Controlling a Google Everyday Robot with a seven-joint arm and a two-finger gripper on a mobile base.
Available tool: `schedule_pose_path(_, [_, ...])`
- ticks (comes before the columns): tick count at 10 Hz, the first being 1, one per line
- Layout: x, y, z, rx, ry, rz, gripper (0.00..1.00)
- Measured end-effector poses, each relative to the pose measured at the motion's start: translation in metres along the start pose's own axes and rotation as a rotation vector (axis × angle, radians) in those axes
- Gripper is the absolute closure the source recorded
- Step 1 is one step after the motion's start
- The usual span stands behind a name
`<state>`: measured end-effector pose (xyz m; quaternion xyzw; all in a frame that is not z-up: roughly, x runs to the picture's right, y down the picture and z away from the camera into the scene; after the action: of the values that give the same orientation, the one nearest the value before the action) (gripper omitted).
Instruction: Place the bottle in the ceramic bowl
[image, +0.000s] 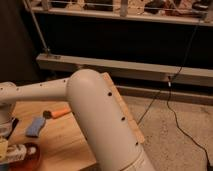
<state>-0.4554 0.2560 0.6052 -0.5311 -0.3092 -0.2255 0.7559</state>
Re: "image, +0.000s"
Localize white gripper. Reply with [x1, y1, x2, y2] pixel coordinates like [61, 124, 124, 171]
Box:
[0, 118, 13, 161]

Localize clear plastic bottle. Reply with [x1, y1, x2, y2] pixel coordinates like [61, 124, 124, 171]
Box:
[6, 144, 36, 163]

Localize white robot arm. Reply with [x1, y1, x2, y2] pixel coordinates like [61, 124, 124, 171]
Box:
[0, 69, 156, 171]

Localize orange ceramic bowl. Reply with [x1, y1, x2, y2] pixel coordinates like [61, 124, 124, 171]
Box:
[0, 142, 41, 171]

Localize black striped flat object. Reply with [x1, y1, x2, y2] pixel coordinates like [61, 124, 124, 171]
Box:
[6, 118, 19, 140]

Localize grey baseboard beam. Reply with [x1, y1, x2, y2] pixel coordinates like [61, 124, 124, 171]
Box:
[36, 53, 213, 87]

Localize metal diagonal rod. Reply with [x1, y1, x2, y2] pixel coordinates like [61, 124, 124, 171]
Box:
[25, 0, 51, 56]

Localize orange handled tool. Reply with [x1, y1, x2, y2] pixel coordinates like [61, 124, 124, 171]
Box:
[43, 108, 71, 119]

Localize black floor cable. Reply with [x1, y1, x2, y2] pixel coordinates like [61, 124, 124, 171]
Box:
[137, 16, 213, 171]

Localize wooden shelf rail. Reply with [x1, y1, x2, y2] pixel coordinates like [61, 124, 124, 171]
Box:
[23, 0, 213, 28]

